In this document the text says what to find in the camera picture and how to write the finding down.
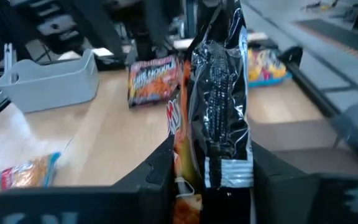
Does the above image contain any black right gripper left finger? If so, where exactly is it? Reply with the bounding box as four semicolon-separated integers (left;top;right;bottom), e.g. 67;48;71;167
0;135;176;224

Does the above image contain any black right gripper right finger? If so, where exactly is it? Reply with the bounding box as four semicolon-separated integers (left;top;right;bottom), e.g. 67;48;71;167
252;141;358;224

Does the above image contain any blue-edged Maruchan ramen pack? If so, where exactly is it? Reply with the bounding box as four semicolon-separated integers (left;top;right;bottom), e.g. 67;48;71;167
0;151;62;215
247;48;293;88

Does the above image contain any grey plastic bin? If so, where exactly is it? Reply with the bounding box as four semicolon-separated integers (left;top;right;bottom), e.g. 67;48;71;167
0;49;101;113

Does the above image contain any black Maruchan fire noodle pack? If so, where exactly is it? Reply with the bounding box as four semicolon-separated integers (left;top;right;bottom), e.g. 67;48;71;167
166;0;256;224
126;55;180;109

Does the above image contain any black hazard-striped floor mat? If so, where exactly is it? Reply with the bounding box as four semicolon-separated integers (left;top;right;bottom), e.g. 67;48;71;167
293;18;358;63

